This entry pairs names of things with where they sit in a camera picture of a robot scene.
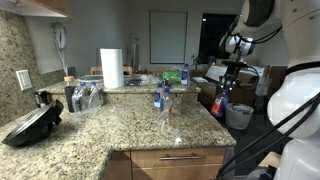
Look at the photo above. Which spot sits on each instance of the green cardboard box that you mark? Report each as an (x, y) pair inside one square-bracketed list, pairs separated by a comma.
[(170, 76)]

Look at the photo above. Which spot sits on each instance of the grey bowl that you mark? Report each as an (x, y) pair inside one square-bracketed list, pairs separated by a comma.
[(90, 78)]

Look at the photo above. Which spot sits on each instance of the clear Fiji water bottle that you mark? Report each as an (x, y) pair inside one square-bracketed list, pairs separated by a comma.
[(168, 106), (184, 77), (218, 105), (157, 98)]

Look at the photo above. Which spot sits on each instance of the white wall phone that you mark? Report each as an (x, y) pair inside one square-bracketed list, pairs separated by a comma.
[(61, 36)]

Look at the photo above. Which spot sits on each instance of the wooden cabinet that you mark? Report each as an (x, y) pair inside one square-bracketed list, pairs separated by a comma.
[(56, 5), (150, 171)]

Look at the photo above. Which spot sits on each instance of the wooden upper cabinet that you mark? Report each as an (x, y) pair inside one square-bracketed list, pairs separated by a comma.
[(56, 5)]

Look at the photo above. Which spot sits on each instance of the wide white wall outlet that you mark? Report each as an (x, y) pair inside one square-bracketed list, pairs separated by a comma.
[(24, 80)]

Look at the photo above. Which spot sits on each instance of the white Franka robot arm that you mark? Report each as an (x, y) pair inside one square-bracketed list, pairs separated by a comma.
[(300, 103)]

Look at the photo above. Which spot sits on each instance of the clear plastic container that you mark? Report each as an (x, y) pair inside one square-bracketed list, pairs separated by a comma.
[(150, 80)]

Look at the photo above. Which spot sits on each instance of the small wrapped water bottle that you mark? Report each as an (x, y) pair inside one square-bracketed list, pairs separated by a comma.
[(80, 100), (94, 98)]

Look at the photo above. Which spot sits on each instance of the light grey round bin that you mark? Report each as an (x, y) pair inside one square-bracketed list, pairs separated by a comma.
[(238, 120)]

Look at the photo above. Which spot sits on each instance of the small black box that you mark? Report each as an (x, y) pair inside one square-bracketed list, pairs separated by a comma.
[(41, 98)]

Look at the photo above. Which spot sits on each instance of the wooden chair back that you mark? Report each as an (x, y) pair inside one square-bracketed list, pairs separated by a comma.
[(95, 70)]

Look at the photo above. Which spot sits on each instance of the black round appliance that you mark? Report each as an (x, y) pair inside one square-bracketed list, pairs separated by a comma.
[(33, 125)]

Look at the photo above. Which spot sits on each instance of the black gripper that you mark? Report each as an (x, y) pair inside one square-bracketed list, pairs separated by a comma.
[(234, 71)]

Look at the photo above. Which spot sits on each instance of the dark jar cork lid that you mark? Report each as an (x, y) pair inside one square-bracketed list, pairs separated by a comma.
[(69, 96)]

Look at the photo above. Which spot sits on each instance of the wooden dining table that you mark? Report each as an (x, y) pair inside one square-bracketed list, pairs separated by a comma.
[(156, 68)]

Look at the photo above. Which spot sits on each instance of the white paper towel roll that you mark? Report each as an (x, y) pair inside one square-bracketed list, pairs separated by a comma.
[(111, 68)]

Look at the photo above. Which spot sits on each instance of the wooden lower cabinet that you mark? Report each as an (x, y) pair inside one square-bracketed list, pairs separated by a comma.
[(150, 171)]

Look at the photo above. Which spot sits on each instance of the white hanging bag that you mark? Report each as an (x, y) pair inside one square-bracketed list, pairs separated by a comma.
[(263, 85)]

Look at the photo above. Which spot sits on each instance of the dark window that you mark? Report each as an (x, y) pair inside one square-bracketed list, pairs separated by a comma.
[(213, 36)]

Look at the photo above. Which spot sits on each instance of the flat black item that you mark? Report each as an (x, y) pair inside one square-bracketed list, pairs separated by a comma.
[(135, 82)]

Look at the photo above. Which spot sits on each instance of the white window blind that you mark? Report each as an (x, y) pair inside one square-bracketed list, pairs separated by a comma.
[(168, 36)]

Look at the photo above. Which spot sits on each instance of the green house plant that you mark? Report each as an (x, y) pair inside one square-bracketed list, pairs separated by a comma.
[(197, 61)]

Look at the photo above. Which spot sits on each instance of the white sheet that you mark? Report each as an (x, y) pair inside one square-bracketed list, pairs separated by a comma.
[(215, 73)]

